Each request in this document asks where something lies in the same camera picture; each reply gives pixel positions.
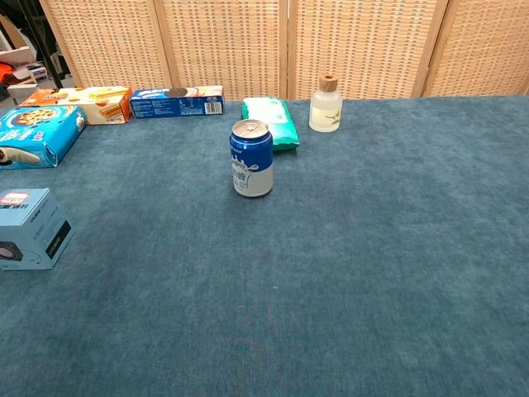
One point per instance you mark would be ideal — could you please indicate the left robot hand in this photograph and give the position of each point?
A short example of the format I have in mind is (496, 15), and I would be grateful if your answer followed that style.
(18, 156)

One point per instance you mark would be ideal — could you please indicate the light blue speaker box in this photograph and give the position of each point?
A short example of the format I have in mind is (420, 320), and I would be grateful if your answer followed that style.
(29, 231)

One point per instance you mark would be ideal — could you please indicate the blue chocolate chip cookie box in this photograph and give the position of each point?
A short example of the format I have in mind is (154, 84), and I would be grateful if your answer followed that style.
(29, 132)

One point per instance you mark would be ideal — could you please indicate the orange wafer roll box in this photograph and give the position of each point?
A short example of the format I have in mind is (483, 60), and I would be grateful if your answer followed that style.
(82, 97)

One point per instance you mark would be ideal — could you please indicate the white cardboard box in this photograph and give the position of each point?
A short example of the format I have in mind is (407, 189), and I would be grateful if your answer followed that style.
(16, 55)

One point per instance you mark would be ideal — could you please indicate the blue sandwich cookie box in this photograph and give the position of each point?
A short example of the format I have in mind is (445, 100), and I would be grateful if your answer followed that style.
(173, 105)

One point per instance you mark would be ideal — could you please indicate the orange cloth item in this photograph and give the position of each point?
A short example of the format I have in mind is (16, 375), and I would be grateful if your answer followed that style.
(6, 72)

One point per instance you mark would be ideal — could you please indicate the black tripod stand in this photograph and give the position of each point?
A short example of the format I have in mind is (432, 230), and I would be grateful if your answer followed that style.
(43, 49)

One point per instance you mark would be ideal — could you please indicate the blue and white drink can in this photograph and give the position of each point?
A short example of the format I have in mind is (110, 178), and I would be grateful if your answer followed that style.
(252, 165)

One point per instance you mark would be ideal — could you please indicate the woven wooden folding screen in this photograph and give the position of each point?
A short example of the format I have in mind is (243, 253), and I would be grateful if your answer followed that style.
(223, 41)

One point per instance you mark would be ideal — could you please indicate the green wet wipes pack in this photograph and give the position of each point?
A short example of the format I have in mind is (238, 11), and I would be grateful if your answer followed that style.
(268, 116)

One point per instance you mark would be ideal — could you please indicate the frosted glass bottle wooden cap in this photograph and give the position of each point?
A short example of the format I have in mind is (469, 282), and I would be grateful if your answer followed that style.
(325, 111)

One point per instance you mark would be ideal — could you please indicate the blue table cloth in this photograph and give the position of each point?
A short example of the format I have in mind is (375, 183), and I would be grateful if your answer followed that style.
(330, 269)

